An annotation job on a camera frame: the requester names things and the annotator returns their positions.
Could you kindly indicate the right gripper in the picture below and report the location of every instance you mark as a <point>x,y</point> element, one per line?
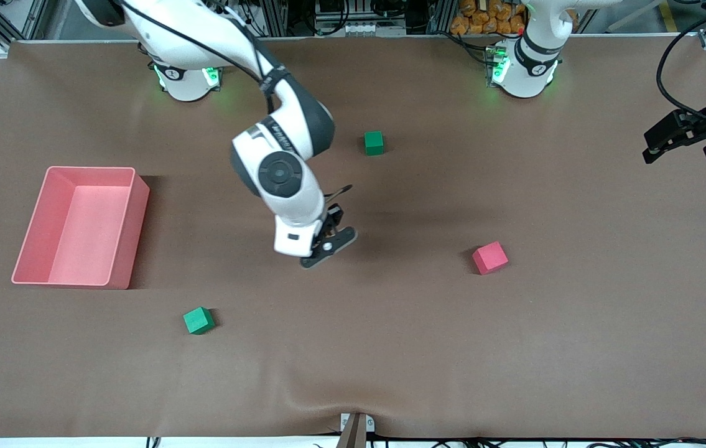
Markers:
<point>334,218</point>

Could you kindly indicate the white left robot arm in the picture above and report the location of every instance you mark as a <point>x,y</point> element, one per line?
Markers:
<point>524,78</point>

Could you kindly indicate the green foam cube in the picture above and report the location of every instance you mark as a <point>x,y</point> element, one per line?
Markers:
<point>198,321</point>
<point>374,143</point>

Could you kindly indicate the brown table mat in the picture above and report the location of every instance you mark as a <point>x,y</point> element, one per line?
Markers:
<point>352,342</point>

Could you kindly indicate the pink foam cube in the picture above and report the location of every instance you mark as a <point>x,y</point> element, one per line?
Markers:
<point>489,258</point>

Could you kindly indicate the white terminal block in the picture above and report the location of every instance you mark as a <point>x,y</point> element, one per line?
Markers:
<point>365,28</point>

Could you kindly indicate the pile of orange objects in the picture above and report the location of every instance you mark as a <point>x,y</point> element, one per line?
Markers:
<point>483,22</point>

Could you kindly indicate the pink plastic bin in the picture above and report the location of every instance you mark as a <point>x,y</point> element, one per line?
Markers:
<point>79,230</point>

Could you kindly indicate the grey metal table bracket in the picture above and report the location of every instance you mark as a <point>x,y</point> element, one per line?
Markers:
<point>369,423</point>

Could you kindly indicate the aluminium frame post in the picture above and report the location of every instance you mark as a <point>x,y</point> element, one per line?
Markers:
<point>275,17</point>
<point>440,15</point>

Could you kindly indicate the brown camera pole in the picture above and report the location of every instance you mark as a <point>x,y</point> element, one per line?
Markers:
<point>352,435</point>

